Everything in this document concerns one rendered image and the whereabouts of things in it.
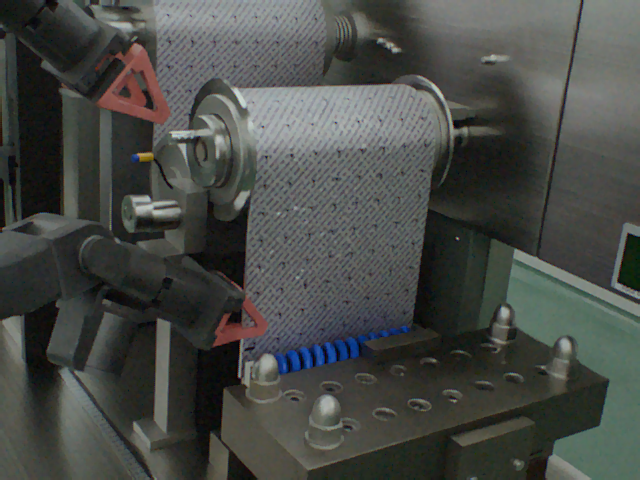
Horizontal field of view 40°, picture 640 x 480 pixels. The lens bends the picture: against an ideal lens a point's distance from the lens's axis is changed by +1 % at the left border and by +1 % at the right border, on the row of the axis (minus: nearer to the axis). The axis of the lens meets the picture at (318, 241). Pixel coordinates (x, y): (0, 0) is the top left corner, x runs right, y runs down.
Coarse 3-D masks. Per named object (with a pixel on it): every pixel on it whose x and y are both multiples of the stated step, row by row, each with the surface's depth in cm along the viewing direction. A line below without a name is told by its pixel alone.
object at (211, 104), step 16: (208, 96) 92; (208, 112) 92; (224, 112) 89; (432, 112) 101; (240, 128) 87; (240, 144) 87; (240, 160) 88; (240, 176) 88; (208, 192) 94; (224, 192) 91
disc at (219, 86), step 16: (208, 80) 92; (224, 80) 90; (224, 96) 90; (240, 96) 87; (192, 112) 96; (240, 112) 87; (256, 160) 86; (240, 192) 89; (208, 208) 96; (224, 208) 92; (240, 208) 89
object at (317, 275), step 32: (256, 224) 90; (288, 224) 92; (320, 224) 95; (352, 224) 97; (384, 224) 100; (416, 224) 102; (256, 256) 91; (288, 256) 94; (320, 256) 96; (352, 256) 99; (384, 256) 101; (416, 256) 104; (256, 288) 93; (288, 288) 95; (320, 288) 98; (352, 288) 100; (384, 288) 103; (416, 288) 106; (288, 320) 97; (320, 320) 99; (352, 320) 102; (384, 320) 105; (256, 352) 96
